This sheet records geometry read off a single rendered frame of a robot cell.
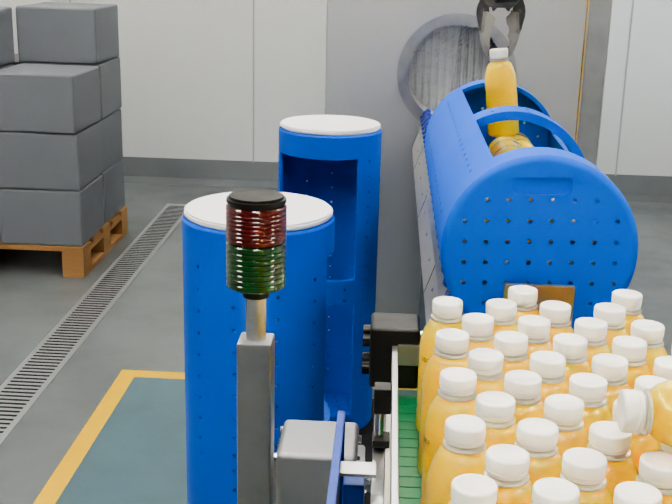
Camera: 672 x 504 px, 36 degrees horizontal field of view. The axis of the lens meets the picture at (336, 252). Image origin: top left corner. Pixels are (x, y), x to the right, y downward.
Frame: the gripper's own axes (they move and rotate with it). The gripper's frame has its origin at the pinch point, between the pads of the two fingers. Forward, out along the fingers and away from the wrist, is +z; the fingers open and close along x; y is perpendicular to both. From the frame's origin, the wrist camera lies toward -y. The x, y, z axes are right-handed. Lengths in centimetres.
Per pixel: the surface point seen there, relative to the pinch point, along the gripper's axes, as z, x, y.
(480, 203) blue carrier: 15, 9, -77
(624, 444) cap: 25, -1, -133
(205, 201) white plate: 27, 57, -31
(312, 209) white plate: 27, 36, -34
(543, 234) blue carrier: 20, 0, -77
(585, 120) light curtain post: 24, -31, 68
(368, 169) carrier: 37, 28, 55
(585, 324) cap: 24, -2, -103
